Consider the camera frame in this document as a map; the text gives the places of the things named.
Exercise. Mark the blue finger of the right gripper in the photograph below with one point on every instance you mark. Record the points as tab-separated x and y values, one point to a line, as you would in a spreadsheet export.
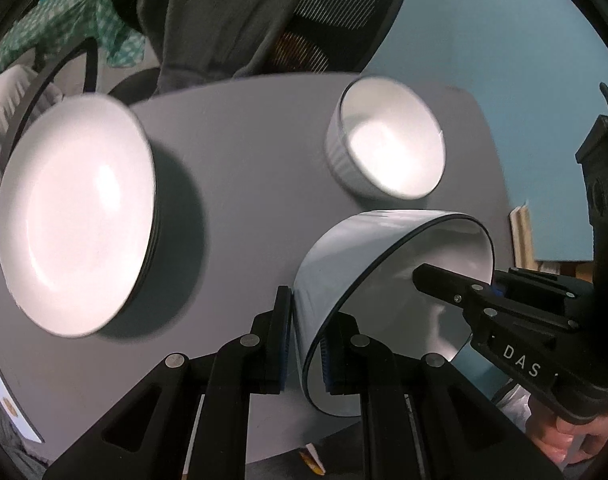
444	285

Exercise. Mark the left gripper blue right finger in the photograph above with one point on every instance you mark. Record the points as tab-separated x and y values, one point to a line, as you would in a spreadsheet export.
325	363

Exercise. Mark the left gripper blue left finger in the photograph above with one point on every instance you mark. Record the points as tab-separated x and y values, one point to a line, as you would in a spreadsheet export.
282	328

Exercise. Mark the white ribbed bowl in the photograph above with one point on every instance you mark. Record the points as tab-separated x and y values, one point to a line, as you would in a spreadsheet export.
383	141

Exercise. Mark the right hand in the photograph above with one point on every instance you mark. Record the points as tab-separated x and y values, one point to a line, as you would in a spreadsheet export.
561	441

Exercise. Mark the white plate stack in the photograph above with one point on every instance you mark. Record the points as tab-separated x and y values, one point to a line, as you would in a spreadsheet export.
77	210

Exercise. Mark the white smartphone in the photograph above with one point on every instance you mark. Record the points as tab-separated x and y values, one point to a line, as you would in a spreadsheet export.
16	414

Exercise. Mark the black mesh office chair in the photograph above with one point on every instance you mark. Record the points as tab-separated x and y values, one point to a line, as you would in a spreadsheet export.
320	36

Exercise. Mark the dark grey hoodie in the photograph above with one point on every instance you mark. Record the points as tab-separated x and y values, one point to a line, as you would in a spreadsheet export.
201	41

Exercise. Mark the white pillow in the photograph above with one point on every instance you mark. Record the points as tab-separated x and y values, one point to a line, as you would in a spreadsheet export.
14	83

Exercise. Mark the green checkered cloth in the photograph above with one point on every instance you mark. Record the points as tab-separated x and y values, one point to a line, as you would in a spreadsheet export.
50	25

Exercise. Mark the wooden board by wall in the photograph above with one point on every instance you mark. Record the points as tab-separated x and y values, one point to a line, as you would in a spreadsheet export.
522	238

